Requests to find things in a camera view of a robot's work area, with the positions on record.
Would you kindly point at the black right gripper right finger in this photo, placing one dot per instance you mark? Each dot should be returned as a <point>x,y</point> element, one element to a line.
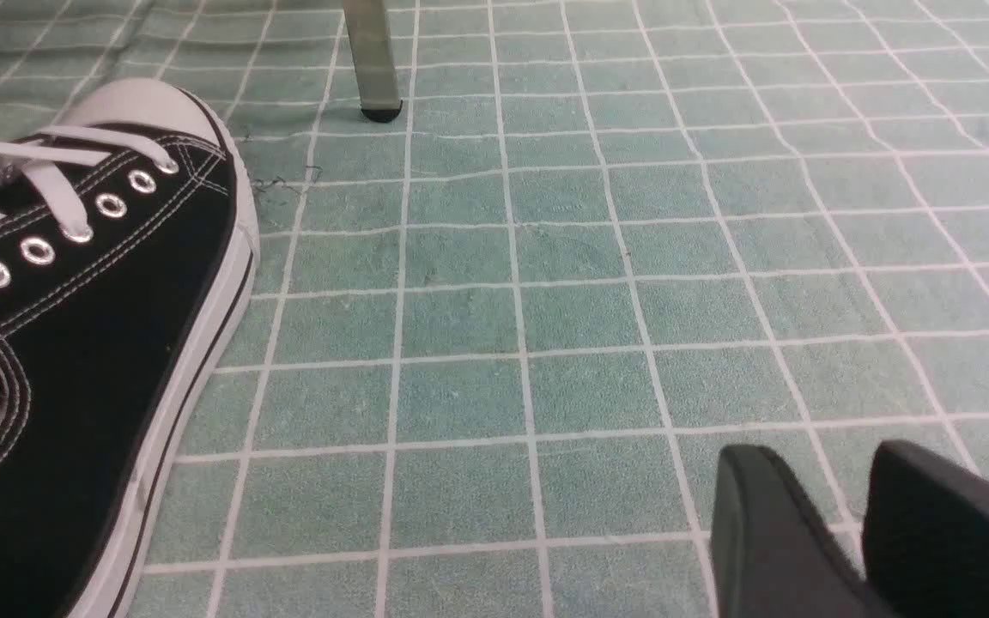
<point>925,535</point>

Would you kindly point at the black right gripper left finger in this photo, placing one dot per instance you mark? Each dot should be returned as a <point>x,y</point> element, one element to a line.
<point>772,553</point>

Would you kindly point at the black canvas sneaker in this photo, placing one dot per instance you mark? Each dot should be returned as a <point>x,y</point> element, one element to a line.
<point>128,245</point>

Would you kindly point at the metal shoe rack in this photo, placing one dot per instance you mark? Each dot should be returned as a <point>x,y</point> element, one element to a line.
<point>368,32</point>

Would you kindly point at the green checkered floor mat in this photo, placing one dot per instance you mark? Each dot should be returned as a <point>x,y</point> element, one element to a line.
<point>495,346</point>

